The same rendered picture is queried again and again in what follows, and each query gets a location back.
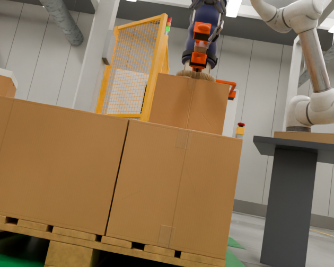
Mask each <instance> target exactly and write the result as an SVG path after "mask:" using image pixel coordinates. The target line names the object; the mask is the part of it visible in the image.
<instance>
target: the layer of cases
mask: <svg viewBox="0 0 334 267"><path fill-rule="evenodd" d="M242 144H243V139H240V138H234V137H228V136H222V135H216V134H213V133H207V132H201V131H195V130H189V129H183V128H178V127H172V126H166V125H162V124H157V123H151V122H145V121H139V120H133V119H130V120H129V119H127V118H122V117H116V116H112V115H106V114H100V113H95V112H89V111H83V110H77V109H71V108H66V107H62V106H56V105H50V104H44V103H39V102H33V101H27V100H21V99H15V98H12V97H6V96H0V215H1V216H6V217H11V218H16V219H22V220H27V221H32V222H35V223H41V224H46V225H51V226H56V227H61V228H67V229H72V230H77V231H81V232H86V233H91V234H96V235H101V236H104V235H106V236H107V237H112V238H117V239H123V240H126V241H131V242H137V243H142V244H147V245H152V246H157V247H162V248H168V249H171V250H176V251H182V252H187V253H192V254H197V255H202V256H208V257H213V258H216V259H221V260H224V259H225V258H226V250H227V244H228V236H229V232H230V225H231V218H232V211H233V204H234V197H235V190H236V183H237V179H238V172H239V165H240V158H241V151H242Z"/></svg>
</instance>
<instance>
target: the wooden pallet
mask: <svg viewBox="0 0 334 267"><path fill-rule="evenodd" d="M12 233H18V234H23V235H29V236H34V237H39V238H44V239H49V240H50V243H49V247H48V252H47V256H46V260H45V264H44V267H99V266H100V265H101V264H102V263H103V262H104V261H105V260H106V259H107V258H108V257H109V256H110V255H111V254H112V253H118V254H123V255H129V256H134V257H139V258H143V259H148V260H153V261H158V262H163V263H168V264H173V265H178V266H183V267H225V263H226V260H221V259H216V258H213V257H208V256H202V255H197V254H192V253H187V252H182V251H176V250H171V249H168V248H162V247H157V246H152V245H147V244H142V243H137V242H131V241H126V240H123V239H117V238H112V237H107V236H106V235H104V236H101V235H96V234H91V233H86V232H81V231H77V230H72V229H67V228H61V227H56V226H51V225H46V224H41V223H37V222H32V221H27V220H22V219H16V218H11V217H6V216H1V215H0V237H1V236H4V235H8V234H12Z"/></svg>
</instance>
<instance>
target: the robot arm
mask: <svg viewBox="0 0 334 267"><path fill-rule="evenodd" d="M198 1H199V0H194V1H193V2H192V3H191V5H190V6H189V10H190V11H191V17H192V24H193V23H194V18H195V11H196V10H197V9H199V8H200V7H201V6H202V5H204V4H206V5H213V6H214V7H215V8H216V9H217V11H218V13H219V19H218V25H217V26H219V22H220V21H221V22H222V19H223V16H226V15H227V11H226V8H225V5H224V2H223V0H202V1H201V2H200V3H198V4H197V5H196V3H197V2H198ZM217 1H219V2H220V3H221V7H222V10H223V11H222V10H221V8H220V7H219V5H218V4H217ZM250 2H251V5H252V6H253V8H254V9H255V10H256V12H257V13H258V14H259V15H260V16H261V18H262V19H263V20H264V21H265V22H266V24H267V25H268V26H270V27H271V28H272V29H274V30H275V31H277V32H280V33H287V32H289V31H290V30H291V29H292V28H293V30H294V31H295V32H296V33H297V34H298V37H299V40H300V43H301V47H302V51H303V55H304V59H305V63H306V67H307V71H308V74H309V78H310V81H311V85H312V89H313V93H312V95H311V97H310V98H309V97H307V96H304V95H299V96H295V97H293V98H292V99H291V100H290V102H289V104H288V107H287V112H286V132H311V126H313V125H316V124H318V125H321V124H332V123H334V88H332V87H331V86H330V82H329V78H328V74H327V70H326V66H325V63H324V59H323V55H322V50H321V46H320V42H319V38H318V34H317V30H316V28H315V27H317V25H318V18H319V17H320V16H321V15H322V12H323V5H322V3H321V1H320V0H299V1H297V2H294V3H292V4H290V5H288V6H287V7H283V8H279V9H277V8H276V7H274V6H272V5H270V4H268V3H266V2H264V1H263V0H250ZM195 5H196V6H195Z"/></svg>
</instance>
